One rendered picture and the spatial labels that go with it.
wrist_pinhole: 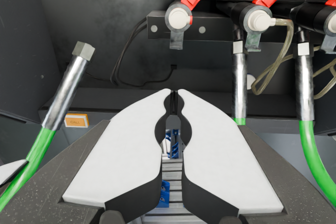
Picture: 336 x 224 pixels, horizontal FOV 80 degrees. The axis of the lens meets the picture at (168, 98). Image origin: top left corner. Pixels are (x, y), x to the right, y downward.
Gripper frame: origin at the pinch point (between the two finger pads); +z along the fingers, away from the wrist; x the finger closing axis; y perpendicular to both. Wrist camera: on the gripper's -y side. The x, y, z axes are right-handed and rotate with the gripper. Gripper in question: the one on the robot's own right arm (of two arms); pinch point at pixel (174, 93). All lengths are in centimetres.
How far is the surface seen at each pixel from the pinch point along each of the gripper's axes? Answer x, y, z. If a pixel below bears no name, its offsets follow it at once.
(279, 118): 23.3, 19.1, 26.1
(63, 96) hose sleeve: -11.2, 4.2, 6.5
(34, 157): -13.2, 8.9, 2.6
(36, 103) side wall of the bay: -30.8, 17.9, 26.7
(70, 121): -22.7, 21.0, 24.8
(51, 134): -12.2, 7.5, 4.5
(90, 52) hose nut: -9.0, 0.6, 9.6
